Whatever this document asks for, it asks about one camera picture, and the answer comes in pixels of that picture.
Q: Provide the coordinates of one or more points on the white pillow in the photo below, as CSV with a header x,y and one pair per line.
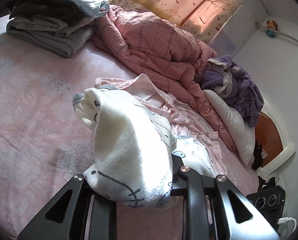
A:
x,y
241,133

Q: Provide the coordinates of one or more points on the stack of folded clothes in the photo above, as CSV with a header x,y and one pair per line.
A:
x,y
59,26

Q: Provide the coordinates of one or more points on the black device with dials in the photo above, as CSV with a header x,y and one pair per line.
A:
x,y
269,202

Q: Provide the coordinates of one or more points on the pink checked quilt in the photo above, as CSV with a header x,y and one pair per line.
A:
x,y
171,57

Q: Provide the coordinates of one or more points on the white cartoon print pants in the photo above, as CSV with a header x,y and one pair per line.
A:
x,y
133,149

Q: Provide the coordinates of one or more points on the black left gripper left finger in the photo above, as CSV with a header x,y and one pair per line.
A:
x,y
74,212

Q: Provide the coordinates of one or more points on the small doll on wall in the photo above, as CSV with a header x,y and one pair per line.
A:
x,y
272,26

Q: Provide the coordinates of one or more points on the pink bed sheet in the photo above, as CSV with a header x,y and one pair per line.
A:
x,y
43,144

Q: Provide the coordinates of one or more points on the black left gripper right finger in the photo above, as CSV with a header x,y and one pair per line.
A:
x,y
215,209

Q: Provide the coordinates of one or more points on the pink printed garment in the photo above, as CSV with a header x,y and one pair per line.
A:
x,y
183,120

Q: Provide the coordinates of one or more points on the purple fleece garment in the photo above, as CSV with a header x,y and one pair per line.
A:
x,y
232,83

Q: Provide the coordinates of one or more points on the wooden headboard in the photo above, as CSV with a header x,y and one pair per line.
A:
x,y
268,136

